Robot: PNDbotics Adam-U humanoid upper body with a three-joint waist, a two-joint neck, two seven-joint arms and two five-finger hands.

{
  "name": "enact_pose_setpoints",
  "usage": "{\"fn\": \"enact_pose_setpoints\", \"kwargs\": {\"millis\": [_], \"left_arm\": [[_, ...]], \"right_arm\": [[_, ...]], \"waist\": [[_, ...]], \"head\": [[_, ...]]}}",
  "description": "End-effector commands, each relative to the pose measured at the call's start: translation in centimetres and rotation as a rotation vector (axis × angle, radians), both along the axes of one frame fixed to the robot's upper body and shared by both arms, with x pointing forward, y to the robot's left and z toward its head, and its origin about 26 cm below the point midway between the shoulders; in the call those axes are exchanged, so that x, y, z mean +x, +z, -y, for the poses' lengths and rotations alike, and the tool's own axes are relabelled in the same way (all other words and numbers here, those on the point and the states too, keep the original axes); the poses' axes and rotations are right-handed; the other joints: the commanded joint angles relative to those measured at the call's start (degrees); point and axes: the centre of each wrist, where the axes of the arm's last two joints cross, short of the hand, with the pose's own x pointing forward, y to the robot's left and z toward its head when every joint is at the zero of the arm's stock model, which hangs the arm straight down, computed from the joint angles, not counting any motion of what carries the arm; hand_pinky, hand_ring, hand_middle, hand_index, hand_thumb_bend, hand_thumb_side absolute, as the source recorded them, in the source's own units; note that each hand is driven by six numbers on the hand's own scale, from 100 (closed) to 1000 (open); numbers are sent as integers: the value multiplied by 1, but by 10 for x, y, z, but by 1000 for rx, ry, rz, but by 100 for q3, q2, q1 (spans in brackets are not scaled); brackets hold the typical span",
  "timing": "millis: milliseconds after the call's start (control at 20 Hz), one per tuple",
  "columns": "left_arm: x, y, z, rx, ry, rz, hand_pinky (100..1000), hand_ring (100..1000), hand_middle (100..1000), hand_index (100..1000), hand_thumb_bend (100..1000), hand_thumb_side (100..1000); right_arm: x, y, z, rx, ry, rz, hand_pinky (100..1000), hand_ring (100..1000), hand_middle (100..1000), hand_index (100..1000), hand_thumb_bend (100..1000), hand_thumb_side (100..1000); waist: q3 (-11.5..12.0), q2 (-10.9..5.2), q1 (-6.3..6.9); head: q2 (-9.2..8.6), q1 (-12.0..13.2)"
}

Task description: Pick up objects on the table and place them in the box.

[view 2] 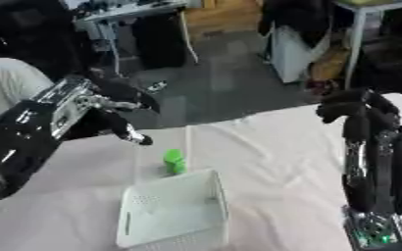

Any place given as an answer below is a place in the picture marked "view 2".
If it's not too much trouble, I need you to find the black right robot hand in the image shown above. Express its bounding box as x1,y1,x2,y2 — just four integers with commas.
314,87,402,217

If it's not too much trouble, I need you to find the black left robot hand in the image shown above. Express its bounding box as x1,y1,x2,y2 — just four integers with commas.
72,68,164,147

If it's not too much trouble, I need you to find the black bag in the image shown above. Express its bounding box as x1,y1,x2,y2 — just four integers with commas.
130,14,187,71

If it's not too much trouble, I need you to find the yellow bag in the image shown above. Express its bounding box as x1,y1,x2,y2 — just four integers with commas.
309,47,352,82

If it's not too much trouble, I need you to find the white table with clutter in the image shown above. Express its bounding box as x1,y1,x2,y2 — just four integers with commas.
72,0,201,75

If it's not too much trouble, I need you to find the person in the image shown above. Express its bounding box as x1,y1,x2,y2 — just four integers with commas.
0,57,57,116

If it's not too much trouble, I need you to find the white metal table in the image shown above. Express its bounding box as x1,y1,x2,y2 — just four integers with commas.
332,0,402,90

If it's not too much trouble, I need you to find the white cabinet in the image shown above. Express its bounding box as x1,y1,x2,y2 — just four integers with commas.
266,24,331,84

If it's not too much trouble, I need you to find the white plastic basket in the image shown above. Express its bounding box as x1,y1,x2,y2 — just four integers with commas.
115,168,232,251

